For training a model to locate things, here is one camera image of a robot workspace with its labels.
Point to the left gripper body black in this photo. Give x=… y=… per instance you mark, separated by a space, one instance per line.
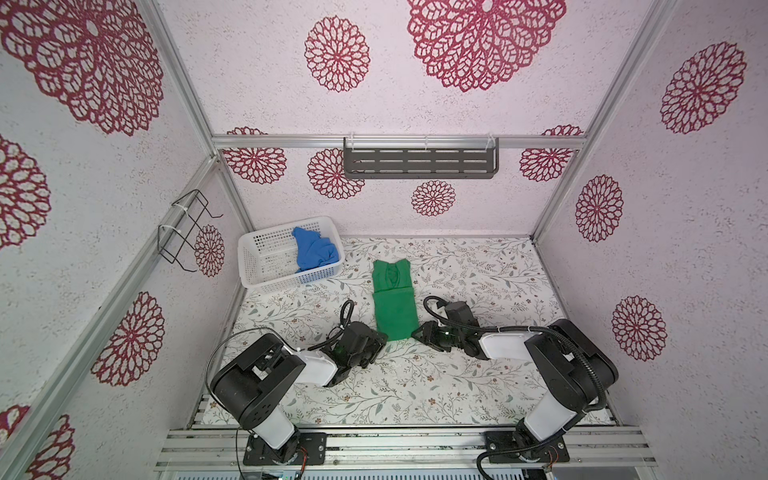
x=369 y=353

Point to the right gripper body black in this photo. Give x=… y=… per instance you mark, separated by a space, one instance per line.
x=441 y=338

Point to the green tank top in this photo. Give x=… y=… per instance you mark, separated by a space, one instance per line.
x=394 y=299

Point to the blue tank top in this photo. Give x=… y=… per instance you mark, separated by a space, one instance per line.
x=314 y=251

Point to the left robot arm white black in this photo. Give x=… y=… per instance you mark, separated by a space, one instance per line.
x=252 y=386

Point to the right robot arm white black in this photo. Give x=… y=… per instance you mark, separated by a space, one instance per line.
x=576 y=373

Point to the white plastic laundry basket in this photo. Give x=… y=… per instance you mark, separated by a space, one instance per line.
x=268 y=258

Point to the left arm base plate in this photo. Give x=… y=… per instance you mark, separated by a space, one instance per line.
x=282 y=450

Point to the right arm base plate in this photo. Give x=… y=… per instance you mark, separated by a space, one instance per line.
x=518 y=447

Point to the grey metal wall shelf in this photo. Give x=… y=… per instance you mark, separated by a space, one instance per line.
x=423 y=163

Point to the aluminium front rail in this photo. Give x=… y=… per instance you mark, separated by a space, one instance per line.
x=368 y=448

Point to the black wire wall rack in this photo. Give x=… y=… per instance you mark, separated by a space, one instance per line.
x=175 y=236

